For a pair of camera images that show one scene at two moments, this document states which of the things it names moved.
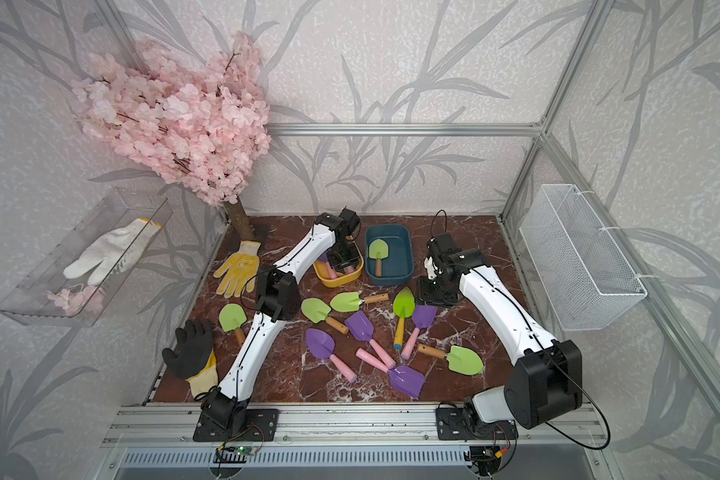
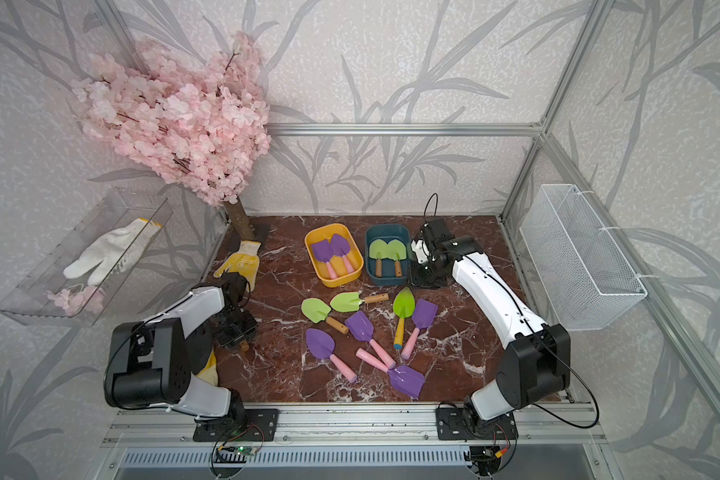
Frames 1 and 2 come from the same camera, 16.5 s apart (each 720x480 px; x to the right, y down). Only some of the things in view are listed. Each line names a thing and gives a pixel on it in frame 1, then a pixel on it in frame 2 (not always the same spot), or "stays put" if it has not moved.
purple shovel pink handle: [332, 272] stays put
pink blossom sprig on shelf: [88, 300] stays put
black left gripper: [341, 266] -> [225, 339]
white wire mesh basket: [582, 269] stays put
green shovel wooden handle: [460, 360] -> [397, 251]
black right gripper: [423, 295] -> [417, 281]
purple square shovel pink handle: [401, 376] stays put
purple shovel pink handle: [323, 345] stays put
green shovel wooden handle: [346, 302] stays put
